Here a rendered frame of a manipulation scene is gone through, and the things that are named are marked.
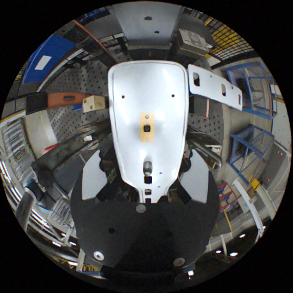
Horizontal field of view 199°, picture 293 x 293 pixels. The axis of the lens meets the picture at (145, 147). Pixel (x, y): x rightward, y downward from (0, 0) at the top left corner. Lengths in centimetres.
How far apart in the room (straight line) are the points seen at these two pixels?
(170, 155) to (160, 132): 9
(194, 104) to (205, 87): 7
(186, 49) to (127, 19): 16
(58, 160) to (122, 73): 25
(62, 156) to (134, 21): 31
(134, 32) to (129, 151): 35
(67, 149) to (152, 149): 22
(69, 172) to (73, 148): 59
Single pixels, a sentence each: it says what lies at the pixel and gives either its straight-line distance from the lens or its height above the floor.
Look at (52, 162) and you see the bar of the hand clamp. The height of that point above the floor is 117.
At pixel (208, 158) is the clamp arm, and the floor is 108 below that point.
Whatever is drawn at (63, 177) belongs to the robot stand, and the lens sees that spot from 75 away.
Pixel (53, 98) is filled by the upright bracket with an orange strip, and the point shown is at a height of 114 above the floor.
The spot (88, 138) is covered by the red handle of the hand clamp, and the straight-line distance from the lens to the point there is 22.
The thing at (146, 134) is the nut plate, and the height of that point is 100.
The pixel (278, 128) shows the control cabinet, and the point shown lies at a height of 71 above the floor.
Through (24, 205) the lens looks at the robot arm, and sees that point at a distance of 63.
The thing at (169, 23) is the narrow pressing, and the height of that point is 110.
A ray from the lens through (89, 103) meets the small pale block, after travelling 21.
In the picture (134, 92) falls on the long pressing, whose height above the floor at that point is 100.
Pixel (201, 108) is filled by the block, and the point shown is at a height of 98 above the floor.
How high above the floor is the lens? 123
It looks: 64 degrees down
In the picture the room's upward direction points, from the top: 175 degrees counter-clockwise
